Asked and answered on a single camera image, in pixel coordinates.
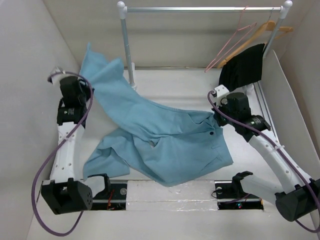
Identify pink wire hanger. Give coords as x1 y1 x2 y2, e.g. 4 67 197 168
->
204 5 257 73

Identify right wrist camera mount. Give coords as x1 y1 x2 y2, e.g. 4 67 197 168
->
213 84 230 107

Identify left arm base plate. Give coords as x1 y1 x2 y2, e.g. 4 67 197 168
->
91 181 128 211

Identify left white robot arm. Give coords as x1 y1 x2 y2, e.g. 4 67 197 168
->
41 75 112 215

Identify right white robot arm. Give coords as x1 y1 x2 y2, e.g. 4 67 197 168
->
207 90 320 222

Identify white metal clothes rack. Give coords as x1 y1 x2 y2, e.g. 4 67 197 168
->
116 0 294 101

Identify light blue trousers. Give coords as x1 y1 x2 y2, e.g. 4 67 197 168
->
80 47 233 187

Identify black garment on hanger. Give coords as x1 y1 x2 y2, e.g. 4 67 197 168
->
218 43 265 92

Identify wooden hanger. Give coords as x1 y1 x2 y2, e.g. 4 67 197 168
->
216 20 294 69

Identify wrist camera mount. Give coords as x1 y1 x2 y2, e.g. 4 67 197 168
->
213 84 230 107
47 66 66 85

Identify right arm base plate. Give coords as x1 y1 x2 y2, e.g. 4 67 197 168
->
211 181 264 211

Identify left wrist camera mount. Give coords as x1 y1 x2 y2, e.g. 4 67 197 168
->
47 66 66 85

